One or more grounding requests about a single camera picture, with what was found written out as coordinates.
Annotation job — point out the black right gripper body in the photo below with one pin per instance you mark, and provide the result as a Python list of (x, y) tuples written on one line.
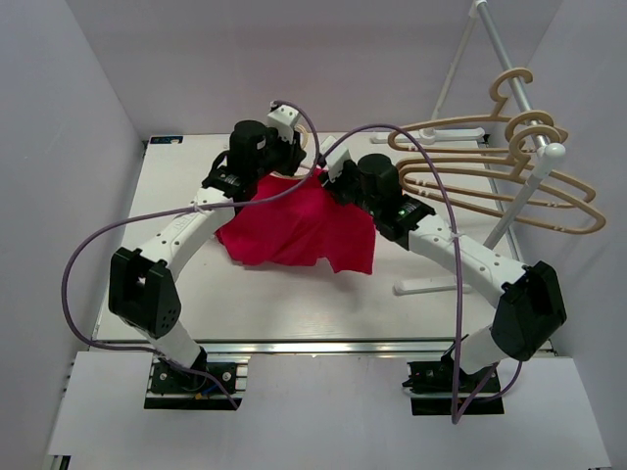
[(345, 187)]

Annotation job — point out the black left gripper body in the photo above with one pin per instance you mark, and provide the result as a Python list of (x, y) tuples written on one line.
[(278, 154)]

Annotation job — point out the beige hanger front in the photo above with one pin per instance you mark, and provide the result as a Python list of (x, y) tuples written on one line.
[(304, 138)]

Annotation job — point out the beige hanger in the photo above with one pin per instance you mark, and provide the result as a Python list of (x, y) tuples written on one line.
[(514, 164), (467, 127), (516, 207), (304, 138)]

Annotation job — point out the red t shirt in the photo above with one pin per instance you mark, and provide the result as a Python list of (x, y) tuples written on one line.
[(300, 229)]

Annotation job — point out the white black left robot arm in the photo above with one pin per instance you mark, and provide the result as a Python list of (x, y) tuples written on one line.
[(142, 291)]

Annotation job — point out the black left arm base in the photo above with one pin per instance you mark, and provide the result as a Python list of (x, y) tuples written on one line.
[(171, 389)]

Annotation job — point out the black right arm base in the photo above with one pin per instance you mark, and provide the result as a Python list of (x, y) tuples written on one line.
[(430, 388)]

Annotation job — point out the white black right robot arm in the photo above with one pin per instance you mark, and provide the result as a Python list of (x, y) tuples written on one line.
[(527, 298)]

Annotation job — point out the beige hanger rear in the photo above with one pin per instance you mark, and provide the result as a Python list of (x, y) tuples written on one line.
[(467, 127)]

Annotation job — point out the beige hanger middle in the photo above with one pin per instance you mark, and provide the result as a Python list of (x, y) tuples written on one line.
[(514, 164)]

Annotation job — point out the blue label sticker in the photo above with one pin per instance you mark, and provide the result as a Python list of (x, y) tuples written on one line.
[(166, 140)]

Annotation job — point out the aluminium table rail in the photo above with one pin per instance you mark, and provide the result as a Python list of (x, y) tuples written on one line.
[(318, 346)]

